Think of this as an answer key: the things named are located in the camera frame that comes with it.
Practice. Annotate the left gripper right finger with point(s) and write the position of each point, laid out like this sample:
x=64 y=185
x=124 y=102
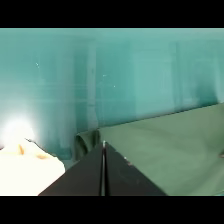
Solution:
x=126 y=178

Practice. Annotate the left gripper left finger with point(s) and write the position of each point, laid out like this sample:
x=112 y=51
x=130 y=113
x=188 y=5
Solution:
x=85 y=176

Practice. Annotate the olive green shirt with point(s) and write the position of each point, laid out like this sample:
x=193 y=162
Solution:
x=173 y=146

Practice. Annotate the cream white garment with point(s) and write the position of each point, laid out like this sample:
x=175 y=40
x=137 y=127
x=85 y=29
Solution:
x=26 y=173

